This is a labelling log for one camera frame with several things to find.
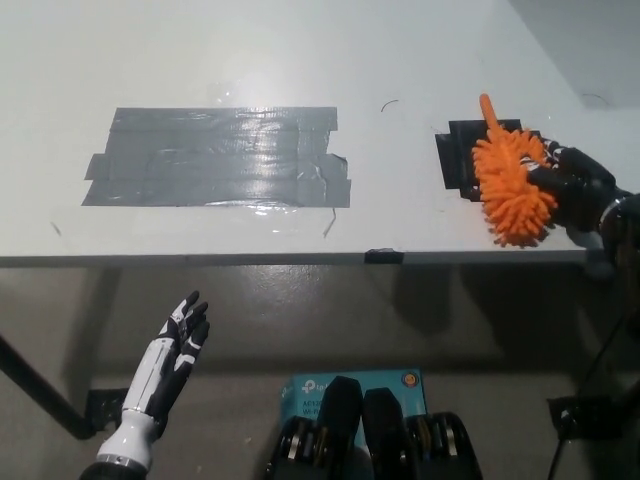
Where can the grey duct tape patch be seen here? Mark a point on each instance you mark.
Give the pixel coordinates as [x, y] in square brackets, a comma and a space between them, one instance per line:
[210, 157]

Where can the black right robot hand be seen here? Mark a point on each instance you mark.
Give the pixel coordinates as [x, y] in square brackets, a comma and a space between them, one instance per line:
[582, 190]

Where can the clear tape strip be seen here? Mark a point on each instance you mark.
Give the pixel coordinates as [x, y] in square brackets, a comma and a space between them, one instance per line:
[175, 220]

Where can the black table leg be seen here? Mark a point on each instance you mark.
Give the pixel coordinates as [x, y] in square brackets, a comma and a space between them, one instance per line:
[45, 390]

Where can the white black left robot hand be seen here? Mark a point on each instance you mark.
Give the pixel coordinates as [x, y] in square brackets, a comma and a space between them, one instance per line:
[150, 385]

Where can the orange microfibre duster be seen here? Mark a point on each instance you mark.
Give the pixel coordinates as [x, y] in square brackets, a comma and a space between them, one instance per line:
[510, 190]

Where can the teal router box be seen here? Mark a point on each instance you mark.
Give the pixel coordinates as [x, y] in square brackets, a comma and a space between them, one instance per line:
[310, 395]

